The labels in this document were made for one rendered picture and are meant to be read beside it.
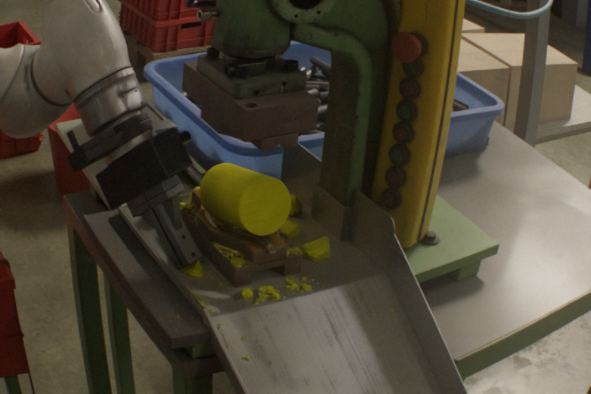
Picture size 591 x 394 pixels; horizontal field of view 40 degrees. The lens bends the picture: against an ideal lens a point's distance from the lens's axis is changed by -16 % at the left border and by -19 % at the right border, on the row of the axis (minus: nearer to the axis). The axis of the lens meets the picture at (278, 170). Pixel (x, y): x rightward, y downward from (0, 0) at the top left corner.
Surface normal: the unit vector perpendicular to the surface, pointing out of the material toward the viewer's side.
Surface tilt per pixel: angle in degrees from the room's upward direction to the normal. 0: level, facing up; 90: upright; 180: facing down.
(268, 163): 100
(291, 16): 90
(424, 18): 85
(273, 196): 74
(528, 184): 0
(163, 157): 50
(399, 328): 30
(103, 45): 58
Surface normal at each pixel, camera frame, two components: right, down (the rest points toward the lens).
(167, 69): 0.51, 0.28
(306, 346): 0.32, -0.56
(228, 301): 0.08, -0.89
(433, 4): -0.59, 0.23
